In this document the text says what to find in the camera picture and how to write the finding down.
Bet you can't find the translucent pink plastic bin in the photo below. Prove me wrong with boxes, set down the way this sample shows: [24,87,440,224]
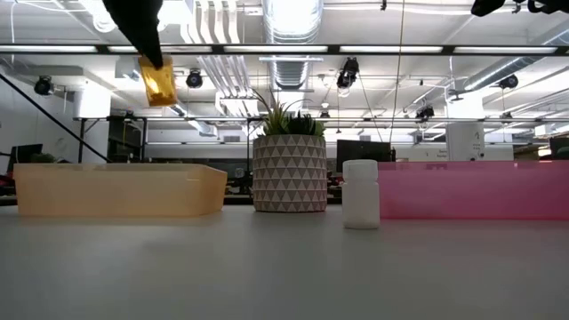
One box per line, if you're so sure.
[377,160,569,221]

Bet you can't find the silver ceiling air duct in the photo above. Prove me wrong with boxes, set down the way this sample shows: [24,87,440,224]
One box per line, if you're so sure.
[261,0,325,90]

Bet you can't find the thin black cable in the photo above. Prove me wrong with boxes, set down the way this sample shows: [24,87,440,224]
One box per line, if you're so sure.
[0,72,112,164]

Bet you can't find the green spiky plant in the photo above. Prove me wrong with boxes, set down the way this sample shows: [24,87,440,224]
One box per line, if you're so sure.
[251,87,326,138]

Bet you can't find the black metal table frame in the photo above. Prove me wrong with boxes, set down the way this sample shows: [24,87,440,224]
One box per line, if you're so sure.
[73,115,148,164]

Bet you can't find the translucent orange plastic bin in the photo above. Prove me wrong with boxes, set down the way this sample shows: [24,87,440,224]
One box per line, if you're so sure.
[12,163,228,219]

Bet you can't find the black computer monitor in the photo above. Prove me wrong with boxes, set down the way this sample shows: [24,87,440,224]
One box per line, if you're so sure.
[9,143,44,168]
[549,137,569,162]
[335,139,393,175]

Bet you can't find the white opaque pill bottle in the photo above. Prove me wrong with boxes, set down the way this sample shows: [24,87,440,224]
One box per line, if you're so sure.
[341,159,381,231]

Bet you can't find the white square pillar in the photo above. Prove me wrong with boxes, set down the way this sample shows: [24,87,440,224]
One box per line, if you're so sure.
[445,95,486,162]

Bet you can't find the black ceiling light rail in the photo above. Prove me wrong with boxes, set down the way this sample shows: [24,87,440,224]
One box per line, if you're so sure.
[0,43,569,57]

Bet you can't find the long thin black bar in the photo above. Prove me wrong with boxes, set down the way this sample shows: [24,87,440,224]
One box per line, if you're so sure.
[73,116,569,124]

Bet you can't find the amber transparent pill bottle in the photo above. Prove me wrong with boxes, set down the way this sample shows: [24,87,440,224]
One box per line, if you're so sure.
[137,53,179,108]

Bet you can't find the triangle patterned plant pot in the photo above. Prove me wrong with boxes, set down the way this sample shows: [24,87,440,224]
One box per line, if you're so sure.
[252,134,329,213]

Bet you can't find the thin hanging wire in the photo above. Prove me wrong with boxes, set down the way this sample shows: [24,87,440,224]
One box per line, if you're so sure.
[385,0,406,150]

